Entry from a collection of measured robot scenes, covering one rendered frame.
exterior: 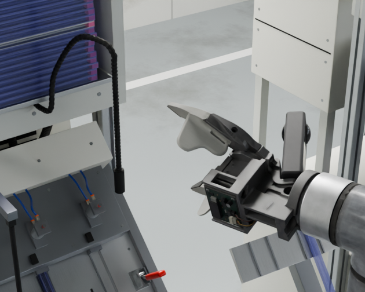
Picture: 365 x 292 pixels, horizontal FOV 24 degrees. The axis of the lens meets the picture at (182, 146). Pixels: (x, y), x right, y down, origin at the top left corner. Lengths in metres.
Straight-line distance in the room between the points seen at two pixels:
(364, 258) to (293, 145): 0.17
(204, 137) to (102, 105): 0.58
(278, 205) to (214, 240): 2.48
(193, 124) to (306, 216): 0.18
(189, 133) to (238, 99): 3.52
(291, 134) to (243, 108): 3.40
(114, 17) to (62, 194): 0.33
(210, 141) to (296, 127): 0.11
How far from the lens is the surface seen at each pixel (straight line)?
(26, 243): 1.50
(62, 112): 1.53
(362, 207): 0.93
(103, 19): 1.49
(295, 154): 1.01
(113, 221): 1.56
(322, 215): 0.94
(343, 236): 0.94
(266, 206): 0.97
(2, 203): 1.26
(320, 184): 0.95
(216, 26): 5.45
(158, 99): 4.51
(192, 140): 1.00
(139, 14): 5.43
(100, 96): 1.56
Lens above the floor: 2.03
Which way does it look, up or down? 30 degrees down
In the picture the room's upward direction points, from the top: straight up
